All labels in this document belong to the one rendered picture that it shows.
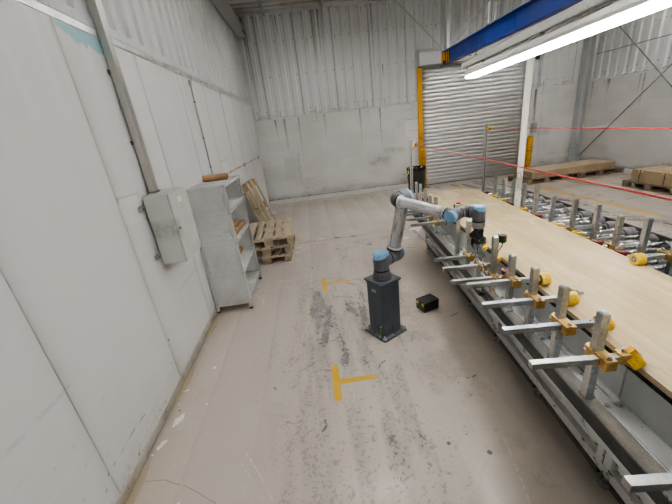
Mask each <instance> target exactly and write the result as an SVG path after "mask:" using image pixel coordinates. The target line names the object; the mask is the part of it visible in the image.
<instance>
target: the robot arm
mask: <svg viewBox="0 0 672 504"><path fill-rule="evenodd" d="M390 202H391V204H392V205H393V206H394V207H395V213H394V219H393V225H392V231H391V237H390V243H388V244H387V249H378V250H375V251H374V252H373V267H374V272H373V275H372V279H373V280H374V281H376V282H386V281H389V280H391V279H392V274H391V272H390V269H389V265H391V264H393V263H395V262H397V261H399V260H401V259H402V258H403V257H404V255H405V251H404V249H403V247H402V245H401V243H402V237H403V232H404V227H405V222H406V216H407V211H408V209H410V210H414V211H417V212H421V213H424V214H428V215H432V216H435V217H439V218H442V219H444V220H445V221H446V222H448V223H453V222H455V221H457V220H459V219H462V218H464V217H467V218H472V228H473V230H474V231H472V232H471V233H469V236H470V237H472V239H471V246H472V248H473V250H474V252H475V253H476V254H478V253H479V252H480V251H482V245H483V244H484V243H485V244H486V237H485V236H484V235H483V232H484V228H485V223H486V222H485V219H486V206H485V205H483V204H473V205H472V206H470V205H462V204H460V205H456V206H455V208H454V209H452V208H448V207H442V206H438V205H434V204H430V203H426V202H422V201H418V200H414V199H413V193H412V192H411V190H409V189H402V190H399V191H396V192H394V193H393V194H392V195H391V197H390ZM477 246H478V247H477ZM476 247H477V248H476Z"/></svg>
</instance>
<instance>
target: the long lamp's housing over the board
mask: <svg viewBox="0 0 672 504"><path fill-rule="evenodd" d="M651 1H654V0H621V1H619V2H616V3H614V4H612V5H610V6H608V7H605V8H603V9H601V10H599V11H596V12H594V13H592V14H590V15H588V16H585V17H583V18H581V19H579V20H576V21H574V22H572V23H570V24H568V25H565V26H563V27H561V28H559V29H557V30H554V31H552V32H550V33H548V34H545V35H543V36H541V37H539V38H537V39H534V40H532V41H530V42H528V43H525V44H523V45H521V46H519V47H517V48H514V49H512V50H510V51H508V52H506V53H503V54H501V55H499V56H497V57H494V58H492V59H490V60H488V61H486V62H483V63H481V64H479V65H477V66H474V67H472V68H470V69H468V70H466V72H465V74H464V76H465V77H464V79H466V76H468V75H470V74H473V73H475V72H478V71H480V70H483V69H485V68H488V67H490V66H493V65H495V64H498V63H500V62H503V61H505V60H508V59H510V58H513V57H515V56H517V55H520V54H522V53H525V52H527V51H530V50H532V49H535V48H537V47H540V46H542V45H545V44H547V43H550V42H552V41H555V40H557V39H560V38H562V37H565V36H567V35H570V34H572V33H574V32H577V31H579V30H582V29H584V28H587V27H589V26H592V25H594V24H597V23H599V22H602V21H604V20H607V19H609V18H612V17H614V16H617V15H619V14H622V13H624V12H626V11H629V10H631V9H634V8H636V7H639V6H641V5H644V4H646V3H649V2H651Z"/></svg>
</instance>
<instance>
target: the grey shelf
mask: <svg viewBox="0 0 672 504"><path fill-rule="evenodd" d="M237 179H238V181H237ZM239 183H240V184H239ZM238 184H239V185H238ZM240 186H241V187H240ZM239 188H240V190H239ZM221 191H222V192H221ZM186 192H187V196H188V199H189V203H190V207H191V210H192V214H193V217H194V221H195V224H196V228H197V232H198V235H199V239H200V242H201V247H200V252H201V255H202V259H203V262H204V266H205V269H206V273H207V276H208V280H209V284H210V287H211V291H212V294H213V298H214V301H215V305H216V308H217V313H221V310H220V308H219V307H225V306H232V305H239V304H246V303H249V307H250V309H252V308H253V304H252V300H251V298H252V293H253V291H254V289H255V286H256V283H257V280H258V277H259V279H262V277H261V273H260V268H259V263H258V259H257V254H256V250H255V245H254V240H253V236H252V231H251V227H250V222H249V217H248V213H247V208H246V204H245V199H244V194H243V190H242V185H241V181H240V176H239V175H236V176H228V179H226V180H218V181H210V182H203V181H202V182H200V183H198V184H196V185H194V186H192V187H190V188H187V189H186ZM240 193H241V195H240ZM222 195H223V197H222ZM242 196H243V197H242ZM223 199H224V201H223ZM242 202H243V204H242ZM224 203H225V205H224ZM243 207H244V208H243ZM245 210H246V211H245ZM244 211H245V213H244ZM245 216H246V217H245ZM235 219H239V221H241V220H245V222H246V220H247V222H246V223H245V225H244V226H243V227H242V229H241V230H240V231H239V233H238V234H237V235H236V232H235V228H234V224H233V221H234V220H235ZM230 221H231V222H230ZM229 224H230V226H229ZM230 228H231V230H230ZM249 228H250V229H249ZM248 229H249V231H248ZM231 232H232V234H231ZM233 233H234V234H233ZM250 233H251V234H250ZM249 234H250V235H249ZM232 236H233V238H232ZM251 237H252V238H251ZM250 238H251V240H250ZM252 241H253V242H252ZM251 243H252V244H251ZM239 246H243V251H242V253H240V249H239ZM253 246H254V247H253ZM235 249H236V250H235ZM254 250H255V252H254ZM253 252H254V254H253ZM236 253H237V255H236ZM255 255H256V256H255ZM237 257H238V259H237ZM254 257H255V258H254ZM256 260H257V261H256ZM255 261H256V263H255ZM256 266H257V267H256ZM257 270H258V271H257ZM209 271H210V272H209ZM210 274H211V275H210ZM249 301H250V302H249Z"/></svg>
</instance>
